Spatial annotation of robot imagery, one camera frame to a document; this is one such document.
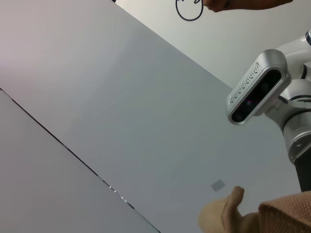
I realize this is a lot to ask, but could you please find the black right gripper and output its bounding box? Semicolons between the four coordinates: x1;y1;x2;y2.
293;143;311;193

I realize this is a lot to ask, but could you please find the khaki canvas food bag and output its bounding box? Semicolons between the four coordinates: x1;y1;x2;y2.
198;186;311;233

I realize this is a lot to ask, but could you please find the person's forearm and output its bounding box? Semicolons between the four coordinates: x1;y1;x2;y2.
228;0;294;11

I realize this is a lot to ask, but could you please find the person's hand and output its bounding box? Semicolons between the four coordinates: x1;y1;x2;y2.
203;0;231;13

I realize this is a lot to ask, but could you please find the grey square sticker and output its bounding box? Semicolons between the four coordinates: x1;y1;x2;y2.
210;179;226;192

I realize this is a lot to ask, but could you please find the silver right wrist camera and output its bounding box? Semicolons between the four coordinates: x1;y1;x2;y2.
226;49;292;126

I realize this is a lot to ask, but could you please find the black looped cable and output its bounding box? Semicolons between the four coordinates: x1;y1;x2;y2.
175;0;204;22

